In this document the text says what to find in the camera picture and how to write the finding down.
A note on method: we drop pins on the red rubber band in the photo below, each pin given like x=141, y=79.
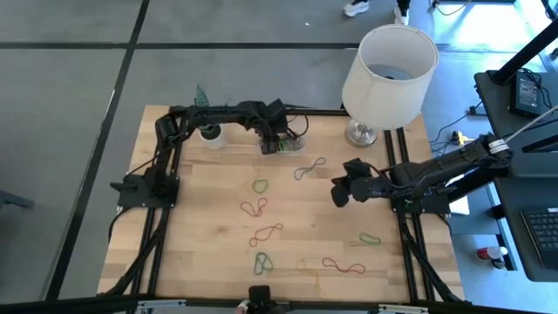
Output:
x=257, y=209
x=338, y=266
x=263, y=235

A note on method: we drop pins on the black laptop keyboard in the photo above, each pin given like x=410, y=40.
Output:
x=542, y=235

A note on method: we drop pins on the small black plug adapter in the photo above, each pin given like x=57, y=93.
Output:
x=477, y=110

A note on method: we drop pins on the yellow rubber band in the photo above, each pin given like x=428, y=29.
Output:
x=317, y=285

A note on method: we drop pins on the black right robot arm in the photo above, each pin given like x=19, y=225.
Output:
x=436, y=168

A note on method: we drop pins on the red and white bottle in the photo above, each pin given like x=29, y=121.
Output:
x=490, y=253

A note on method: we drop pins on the white table lamp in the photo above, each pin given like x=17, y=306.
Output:
x=383, y=96

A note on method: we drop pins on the green rubber band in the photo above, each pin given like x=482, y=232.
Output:
x=255, y=266
x=287, y=145
x=253, y=186
x=361, y=237

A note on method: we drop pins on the black side desk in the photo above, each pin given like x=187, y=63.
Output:
x=514, y=192

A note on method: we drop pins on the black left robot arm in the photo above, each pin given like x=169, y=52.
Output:
x=209, y=114

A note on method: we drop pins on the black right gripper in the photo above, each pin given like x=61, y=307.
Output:
x=362, y=189

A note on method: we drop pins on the black power adapter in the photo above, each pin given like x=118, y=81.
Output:
x=525, y=93

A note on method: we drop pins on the black aluminium frame beam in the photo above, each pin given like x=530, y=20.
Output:
x=65, y=307

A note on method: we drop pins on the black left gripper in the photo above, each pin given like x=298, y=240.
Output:
x=272, y=122

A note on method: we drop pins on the grey furniture foot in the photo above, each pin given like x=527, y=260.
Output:
x=13, y=200

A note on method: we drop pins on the yellow power plug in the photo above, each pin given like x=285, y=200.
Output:
x=457, y=138

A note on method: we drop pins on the black stand pole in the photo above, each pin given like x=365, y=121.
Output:
x=523, y=54

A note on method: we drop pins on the green snake plant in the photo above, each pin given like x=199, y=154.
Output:
x=201, y=97

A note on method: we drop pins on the white paper sheet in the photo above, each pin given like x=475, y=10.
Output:
x=461, y=206

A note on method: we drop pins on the clear plastic bin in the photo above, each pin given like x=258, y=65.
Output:
x=300, y=149

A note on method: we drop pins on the white plant pot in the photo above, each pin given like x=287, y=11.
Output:
x=213, y=143

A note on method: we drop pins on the silver frame bracket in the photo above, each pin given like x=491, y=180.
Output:
x=161, y=304
x=401, y=309

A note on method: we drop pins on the black boxy object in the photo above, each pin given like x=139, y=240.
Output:
x=260, y=298

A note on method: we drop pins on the black aluminium frame rail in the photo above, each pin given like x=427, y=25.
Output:
x=158, y=244
x=389, y=152
x=144, y=244
x=322, y=111
x=403, y=148

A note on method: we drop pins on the person's shoe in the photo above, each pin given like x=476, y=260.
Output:
x=402, y=15
x=355, y=8

